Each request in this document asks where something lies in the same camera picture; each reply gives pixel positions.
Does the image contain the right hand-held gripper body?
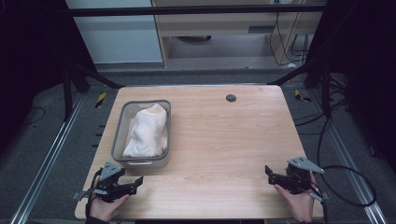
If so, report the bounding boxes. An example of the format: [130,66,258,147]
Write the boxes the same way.
[284,156,330,203]

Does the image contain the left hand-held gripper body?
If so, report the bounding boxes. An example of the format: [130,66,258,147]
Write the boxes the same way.
[72,161,131,203]

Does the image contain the person's right hand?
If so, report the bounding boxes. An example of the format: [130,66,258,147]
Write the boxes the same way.
[274,173,318,224]

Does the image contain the person's left hand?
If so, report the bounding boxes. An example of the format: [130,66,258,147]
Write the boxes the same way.
[89,193,132,223]

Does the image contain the grey plastic basket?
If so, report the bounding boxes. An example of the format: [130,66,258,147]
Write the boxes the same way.
[110,99,173,170]

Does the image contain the white cloth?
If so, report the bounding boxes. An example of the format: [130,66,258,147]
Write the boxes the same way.
[121,103,169,159]

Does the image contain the yellow black tape strip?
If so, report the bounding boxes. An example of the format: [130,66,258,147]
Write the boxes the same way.
[293,89,313,104]
[94,91,107,109]

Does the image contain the black metal stand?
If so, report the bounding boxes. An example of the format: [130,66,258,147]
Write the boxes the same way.
[266,60,333,119]
[61,60,126,123]

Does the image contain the dark curtain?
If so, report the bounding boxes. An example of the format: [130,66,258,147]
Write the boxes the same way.
[306,0,396,174]
[0,0,96,152]

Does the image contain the white cabinet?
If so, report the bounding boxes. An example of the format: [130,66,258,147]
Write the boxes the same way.
[64,0,164,65]

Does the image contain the light wooden desk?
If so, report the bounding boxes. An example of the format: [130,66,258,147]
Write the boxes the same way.
[150,0,328,68]

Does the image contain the black horizontal bar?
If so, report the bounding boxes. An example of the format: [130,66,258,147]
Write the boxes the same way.
[65,4,329,18]

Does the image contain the aluminium floor rail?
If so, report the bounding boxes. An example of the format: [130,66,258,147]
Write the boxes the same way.
[309,89,389,224]
[8,92,87,224]

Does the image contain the black floor cables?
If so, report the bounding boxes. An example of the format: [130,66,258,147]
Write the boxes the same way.
[293,90,347,136]

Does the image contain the black looped gripper cable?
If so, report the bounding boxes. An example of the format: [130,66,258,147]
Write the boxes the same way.
[317,115,377,209]

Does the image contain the thin black floor cable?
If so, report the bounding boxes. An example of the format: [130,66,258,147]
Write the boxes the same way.
[21,105,47,126]

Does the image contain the black hanging cables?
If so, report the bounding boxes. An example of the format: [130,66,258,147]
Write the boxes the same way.
[268,11,310,67]

